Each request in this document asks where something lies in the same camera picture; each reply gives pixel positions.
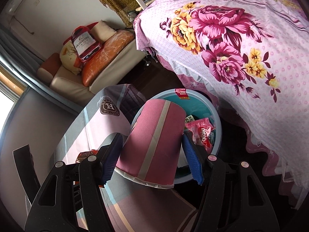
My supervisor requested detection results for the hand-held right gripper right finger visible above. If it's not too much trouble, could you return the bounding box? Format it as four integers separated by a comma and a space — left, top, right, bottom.
182, 133, 288, 232

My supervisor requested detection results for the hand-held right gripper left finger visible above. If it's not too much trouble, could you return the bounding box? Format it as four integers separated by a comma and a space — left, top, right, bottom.
24, 133, 126, 232

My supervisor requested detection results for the small red wrapper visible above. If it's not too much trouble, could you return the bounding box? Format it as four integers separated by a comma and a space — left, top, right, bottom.
77, 151, 97, 163

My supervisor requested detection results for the pink snack wrapper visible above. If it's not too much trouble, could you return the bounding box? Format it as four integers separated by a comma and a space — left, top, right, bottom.
185, 117, 216, 150

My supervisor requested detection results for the pink paper cup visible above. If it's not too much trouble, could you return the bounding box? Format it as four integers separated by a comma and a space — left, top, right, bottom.
115, 99, 186, 189

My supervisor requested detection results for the blue round bin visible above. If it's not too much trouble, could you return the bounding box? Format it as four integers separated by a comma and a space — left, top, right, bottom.
130, 89, 221, 183

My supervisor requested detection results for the plaid blanket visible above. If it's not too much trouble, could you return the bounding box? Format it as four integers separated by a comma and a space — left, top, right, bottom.
49, 83, 201, 232

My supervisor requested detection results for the grey panel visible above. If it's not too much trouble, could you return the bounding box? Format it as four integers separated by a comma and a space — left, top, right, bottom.
5, 87, 82, 165

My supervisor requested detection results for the window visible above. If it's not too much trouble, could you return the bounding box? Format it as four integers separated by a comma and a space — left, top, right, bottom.
0, 65, 27, 131

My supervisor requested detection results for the cream sofa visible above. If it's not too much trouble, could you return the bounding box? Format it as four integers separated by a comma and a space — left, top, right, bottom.
37, 20, 148, 95

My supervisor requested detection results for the pink floral bedsheet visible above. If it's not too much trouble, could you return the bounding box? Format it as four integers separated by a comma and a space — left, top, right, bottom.
133, 0, 309, 211

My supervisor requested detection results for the orange leather cushion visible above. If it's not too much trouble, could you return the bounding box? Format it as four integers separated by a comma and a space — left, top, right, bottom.
81, 30, 136, 86

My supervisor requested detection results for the cream cartoon pillow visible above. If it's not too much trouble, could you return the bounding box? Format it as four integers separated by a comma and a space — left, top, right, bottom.
59, 45, 84, 75

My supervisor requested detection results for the bottle print pillow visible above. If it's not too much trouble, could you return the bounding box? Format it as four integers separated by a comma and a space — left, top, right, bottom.
70, 25, 100, 61

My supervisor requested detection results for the beige pillow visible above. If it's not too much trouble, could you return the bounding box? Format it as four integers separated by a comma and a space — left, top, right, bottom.
90, 20, 117, 44

